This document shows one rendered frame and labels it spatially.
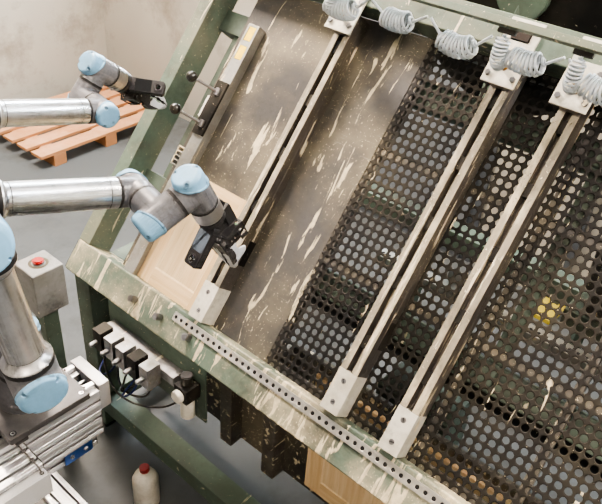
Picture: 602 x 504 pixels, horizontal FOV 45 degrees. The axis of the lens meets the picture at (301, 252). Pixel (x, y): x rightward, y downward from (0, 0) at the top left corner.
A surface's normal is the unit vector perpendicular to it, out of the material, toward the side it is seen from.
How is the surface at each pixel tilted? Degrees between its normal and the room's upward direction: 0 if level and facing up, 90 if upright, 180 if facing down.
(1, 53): 90
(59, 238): 0
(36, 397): 98
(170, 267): 51
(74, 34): 90
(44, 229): 0
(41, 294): 90
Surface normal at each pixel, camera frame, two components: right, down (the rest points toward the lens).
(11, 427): 0.07, -0.82
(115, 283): -0.47, -0.21
